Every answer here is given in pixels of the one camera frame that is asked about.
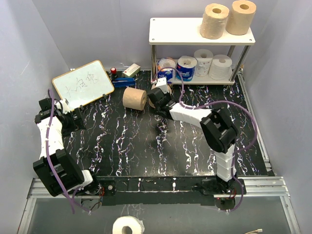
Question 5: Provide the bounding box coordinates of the light blue roll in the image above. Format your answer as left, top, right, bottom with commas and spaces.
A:
157, 58, 176, 84

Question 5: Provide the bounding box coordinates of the blue Tempo roll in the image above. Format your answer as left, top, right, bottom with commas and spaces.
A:
176, 56, 197, 81

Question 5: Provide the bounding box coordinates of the white patterned paper roll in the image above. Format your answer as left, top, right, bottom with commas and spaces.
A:
194, 49, 214, 77

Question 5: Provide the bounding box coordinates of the plain white paper roll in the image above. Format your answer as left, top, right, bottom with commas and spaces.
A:
209, 55, 232, 80

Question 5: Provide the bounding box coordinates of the brown roll front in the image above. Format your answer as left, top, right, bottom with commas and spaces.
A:
199, 3, 229, 39
226, 0, 256, 36

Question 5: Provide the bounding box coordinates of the brown roll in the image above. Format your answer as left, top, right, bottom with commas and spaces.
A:
199, 3, 229, 39
122, 87, 147, 111
149, 84, 172, 108
226, 0, 256, 36

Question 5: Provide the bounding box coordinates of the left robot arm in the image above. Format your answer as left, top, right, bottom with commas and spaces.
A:
33, 98, 101, 197

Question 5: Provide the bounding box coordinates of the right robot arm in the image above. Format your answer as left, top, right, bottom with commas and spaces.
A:
148, 88, 238, 194

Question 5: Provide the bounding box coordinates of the white two-tier shelf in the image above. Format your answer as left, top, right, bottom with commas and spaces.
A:
149, 18, 255, 85

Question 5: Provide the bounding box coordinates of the white green small box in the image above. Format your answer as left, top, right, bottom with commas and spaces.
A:
122, 63, 141, 78

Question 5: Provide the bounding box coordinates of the blue stapler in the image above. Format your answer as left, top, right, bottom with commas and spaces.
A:
112, 78, 136, 87

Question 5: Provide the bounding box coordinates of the red emergency stop button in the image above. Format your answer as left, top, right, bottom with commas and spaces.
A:
110, 67, 117, 75

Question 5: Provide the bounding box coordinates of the white roll on floor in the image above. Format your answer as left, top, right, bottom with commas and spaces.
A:
112, 216, 145, 234

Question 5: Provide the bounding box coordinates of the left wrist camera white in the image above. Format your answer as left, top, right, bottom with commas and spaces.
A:
54, 99, 70, 115

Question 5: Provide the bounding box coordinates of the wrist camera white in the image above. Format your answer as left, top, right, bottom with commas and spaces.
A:
54, 99, 70, 115
155, 78, 172, 94

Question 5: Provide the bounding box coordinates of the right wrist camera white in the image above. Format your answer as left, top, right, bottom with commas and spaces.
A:
155, 78, 172, 94

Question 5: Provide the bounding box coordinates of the small whiteboard wooden frame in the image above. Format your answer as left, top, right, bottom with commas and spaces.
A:
52, 60, 115, 110

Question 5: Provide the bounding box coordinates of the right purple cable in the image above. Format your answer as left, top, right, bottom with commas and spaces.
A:
151, 67, 258, 212

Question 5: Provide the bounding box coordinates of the purple cable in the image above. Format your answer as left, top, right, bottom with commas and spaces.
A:
151, 67, 258, 212
45, 88, 92, 215

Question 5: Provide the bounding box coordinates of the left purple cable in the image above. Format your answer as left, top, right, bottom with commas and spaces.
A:
45, 88, 92, 215

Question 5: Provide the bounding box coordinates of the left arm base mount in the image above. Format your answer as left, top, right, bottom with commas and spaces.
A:
80, 175, 117, 203

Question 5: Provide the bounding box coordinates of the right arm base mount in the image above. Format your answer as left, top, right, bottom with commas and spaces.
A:
192, 178, 247, 198

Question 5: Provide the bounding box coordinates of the aluminium rail frame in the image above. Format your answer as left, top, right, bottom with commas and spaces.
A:
18, 68, 302, 234

